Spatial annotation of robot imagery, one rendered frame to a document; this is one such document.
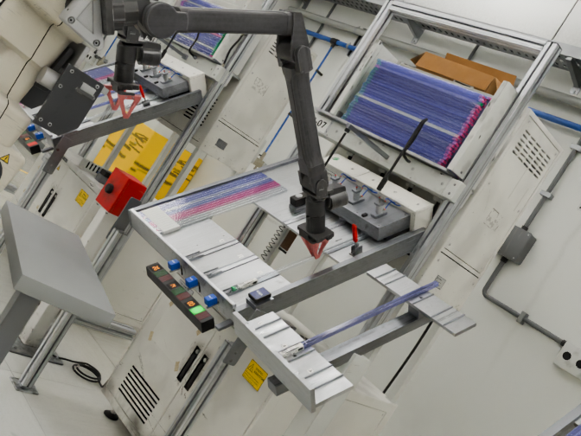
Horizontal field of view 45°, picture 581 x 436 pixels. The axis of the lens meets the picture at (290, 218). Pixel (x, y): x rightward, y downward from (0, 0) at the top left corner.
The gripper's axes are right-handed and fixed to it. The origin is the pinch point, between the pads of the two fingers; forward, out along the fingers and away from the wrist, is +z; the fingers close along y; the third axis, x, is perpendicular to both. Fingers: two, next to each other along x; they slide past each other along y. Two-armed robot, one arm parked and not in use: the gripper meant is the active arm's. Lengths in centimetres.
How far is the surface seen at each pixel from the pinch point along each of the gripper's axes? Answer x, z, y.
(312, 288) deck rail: 8.7, 2.9, -9.9
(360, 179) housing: -34.2, -7.0, 19.2
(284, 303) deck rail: 18.8, 3.5, -9.9
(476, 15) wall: -238, -5, 147
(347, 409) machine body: -6, 60, -10
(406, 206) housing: -33.4, -7.0, -3.8
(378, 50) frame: -67, -38, 49
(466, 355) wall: -119, 124, 31
